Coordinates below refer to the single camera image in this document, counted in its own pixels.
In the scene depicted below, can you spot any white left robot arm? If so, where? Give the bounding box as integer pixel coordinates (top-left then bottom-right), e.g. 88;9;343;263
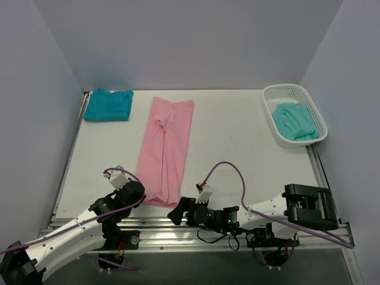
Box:
1;180;145;284

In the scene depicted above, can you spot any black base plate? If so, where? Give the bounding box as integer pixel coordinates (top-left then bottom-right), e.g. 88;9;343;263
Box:
245;227;299;248
100;230;140;251

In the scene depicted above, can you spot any mint green t-shirt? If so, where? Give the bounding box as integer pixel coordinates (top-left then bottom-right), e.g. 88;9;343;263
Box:
272;103;318;141

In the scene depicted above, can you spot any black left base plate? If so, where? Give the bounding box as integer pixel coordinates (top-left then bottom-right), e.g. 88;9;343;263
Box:
100;230;140;251

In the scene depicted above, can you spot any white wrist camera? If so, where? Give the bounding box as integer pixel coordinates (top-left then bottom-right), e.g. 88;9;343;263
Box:
195;182;213;205
103;165;129;189

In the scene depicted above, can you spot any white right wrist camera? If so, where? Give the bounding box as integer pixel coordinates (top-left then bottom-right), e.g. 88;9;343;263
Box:
195;182;213;205

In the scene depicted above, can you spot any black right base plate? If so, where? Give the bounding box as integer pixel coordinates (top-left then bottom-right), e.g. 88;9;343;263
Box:
245;227;299;248

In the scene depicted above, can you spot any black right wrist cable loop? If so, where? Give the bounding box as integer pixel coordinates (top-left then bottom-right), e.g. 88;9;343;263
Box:
197;227;240;252

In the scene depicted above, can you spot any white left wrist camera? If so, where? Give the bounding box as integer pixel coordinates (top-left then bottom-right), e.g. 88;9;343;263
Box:
103;165;129;189

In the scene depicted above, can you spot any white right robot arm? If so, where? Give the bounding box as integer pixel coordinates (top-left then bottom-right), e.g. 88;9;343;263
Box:
167;184;338;245

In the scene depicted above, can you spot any purple cable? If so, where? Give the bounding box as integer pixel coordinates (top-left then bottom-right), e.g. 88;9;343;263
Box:
201;161;354;268
0;167;143;271

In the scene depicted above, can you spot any white perforated plastic basket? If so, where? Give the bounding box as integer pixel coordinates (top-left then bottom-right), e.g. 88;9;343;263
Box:
262;84;328;148

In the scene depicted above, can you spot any teal folded t-shirt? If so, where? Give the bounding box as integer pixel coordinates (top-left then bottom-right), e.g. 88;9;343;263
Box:
83;89;134;122

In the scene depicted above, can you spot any aluminium rail frame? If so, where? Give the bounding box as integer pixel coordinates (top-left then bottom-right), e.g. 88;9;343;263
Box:
37;217;354;253

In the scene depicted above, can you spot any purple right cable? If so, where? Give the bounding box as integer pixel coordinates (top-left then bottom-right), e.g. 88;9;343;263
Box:
201;161;354;268

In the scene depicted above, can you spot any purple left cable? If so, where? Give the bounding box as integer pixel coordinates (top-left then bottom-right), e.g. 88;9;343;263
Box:
0;167;143;271

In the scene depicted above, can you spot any pink t-shirt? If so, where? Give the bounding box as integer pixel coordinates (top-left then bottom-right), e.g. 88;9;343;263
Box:
136;97;195;208

